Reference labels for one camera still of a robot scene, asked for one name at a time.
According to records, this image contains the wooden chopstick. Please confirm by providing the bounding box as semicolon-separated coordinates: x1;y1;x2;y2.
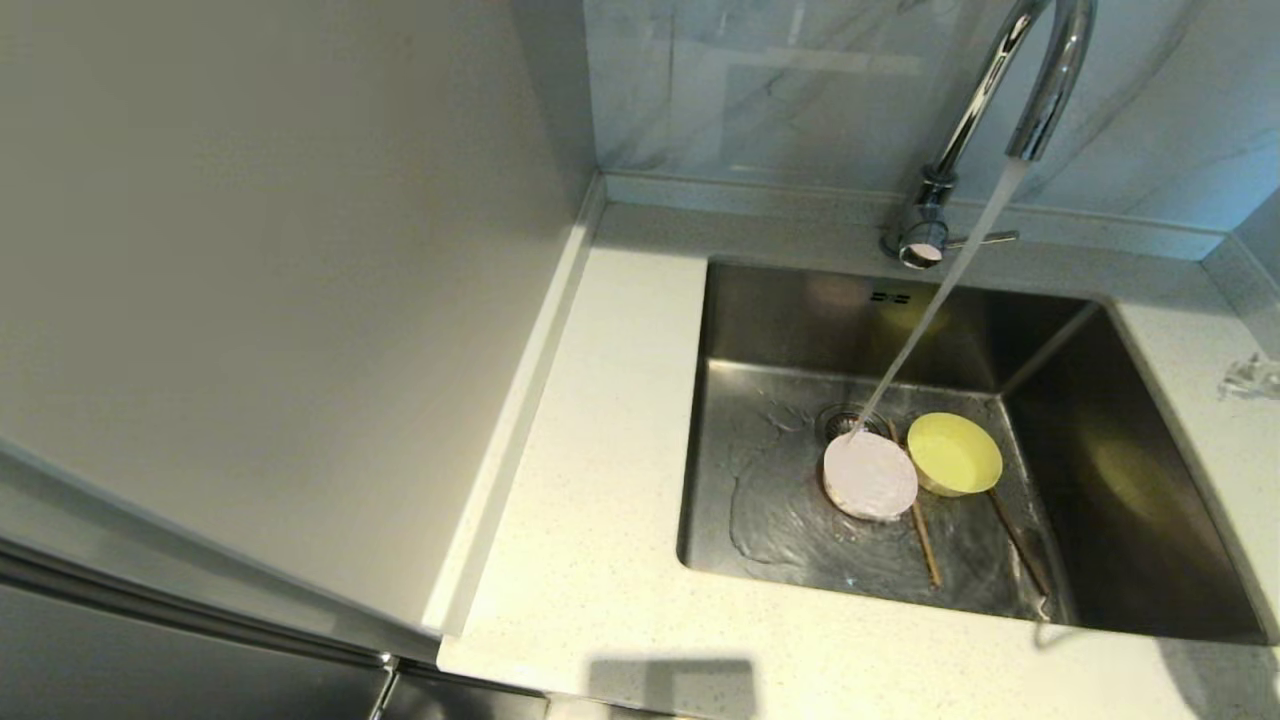
885;420;943;590
988;487;1053;599

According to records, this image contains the yellow plastic bowl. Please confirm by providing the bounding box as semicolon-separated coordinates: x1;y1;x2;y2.
906;412;1004;498

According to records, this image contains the chrome gooseneck faucet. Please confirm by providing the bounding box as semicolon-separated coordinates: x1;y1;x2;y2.
880;0;1098;271

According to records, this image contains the pink plastic bowl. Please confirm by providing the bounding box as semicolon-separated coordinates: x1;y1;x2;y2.
822;430;920;522

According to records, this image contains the stainless steel sink basin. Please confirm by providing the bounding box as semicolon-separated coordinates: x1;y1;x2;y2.
678;255;1278;649

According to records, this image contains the running water stream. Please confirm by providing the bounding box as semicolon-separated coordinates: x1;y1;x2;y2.
850;158;1029;443

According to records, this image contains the round metal drain strainer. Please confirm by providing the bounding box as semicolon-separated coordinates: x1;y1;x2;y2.
815;402;889;446

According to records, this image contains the grey base cabinet front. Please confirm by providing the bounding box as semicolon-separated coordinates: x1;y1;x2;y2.
385;665;551;720

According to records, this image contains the beige tall cabinet side panel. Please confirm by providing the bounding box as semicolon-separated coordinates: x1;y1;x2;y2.
0;0;601;641

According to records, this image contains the chrome door trim strip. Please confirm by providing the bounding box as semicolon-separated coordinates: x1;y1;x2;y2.
0;540;396;673

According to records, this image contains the grey tall cabinet door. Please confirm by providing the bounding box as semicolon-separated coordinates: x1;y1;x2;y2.
0;440;441;720

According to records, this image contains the chrome cabinet handle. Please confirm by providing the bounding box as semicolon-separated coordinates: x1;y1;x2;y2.
368;655;401;720

